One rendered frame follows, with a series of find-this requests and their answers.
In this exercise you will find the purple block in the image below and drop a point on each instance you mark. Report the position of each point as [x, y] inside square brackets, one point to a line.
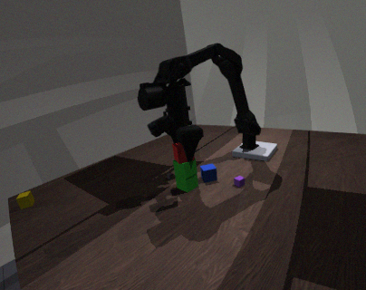
[239, 181]

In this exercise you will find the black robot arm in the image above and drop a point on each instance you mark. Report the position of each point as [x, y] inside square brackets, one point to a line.
[157, 94]

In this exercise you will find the red block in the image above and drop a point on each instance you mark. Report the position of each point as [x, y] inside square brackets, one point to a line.
[179, 153]

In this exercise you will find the yellow cube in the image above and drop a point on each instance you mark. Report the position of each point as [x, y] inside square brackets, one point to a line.
[25, 200]

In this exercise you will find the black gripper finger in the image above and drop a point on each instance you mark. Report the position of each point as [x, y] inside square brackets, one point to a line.
[173, 136]
[190, 147]

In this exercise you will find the green block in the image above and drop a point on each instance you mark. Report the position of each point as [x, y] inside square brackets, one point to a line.
[185, 170]
[187, 184]

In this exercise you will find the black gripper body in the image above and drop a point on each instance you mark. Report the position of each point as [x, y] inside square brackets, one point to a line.
[181, 118]

